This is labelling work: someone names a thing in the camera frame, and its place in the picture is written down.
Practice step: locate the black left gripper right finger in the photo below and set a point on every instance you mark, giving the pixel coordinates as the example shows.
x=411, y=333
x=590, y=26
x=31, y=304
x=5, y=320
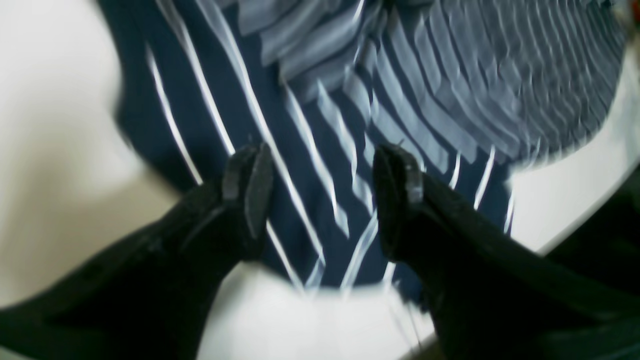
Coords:
x=490, y=298

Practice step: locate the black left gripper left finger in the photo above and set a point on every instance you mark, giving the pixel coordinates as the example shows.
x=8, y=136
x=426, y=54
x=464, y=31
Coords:
x=147, y=297

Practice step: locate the navy white striped t-shirt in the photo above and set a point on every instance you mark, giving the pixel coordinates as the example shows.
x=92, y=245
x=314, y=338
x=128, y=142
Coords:
x=469, y=87

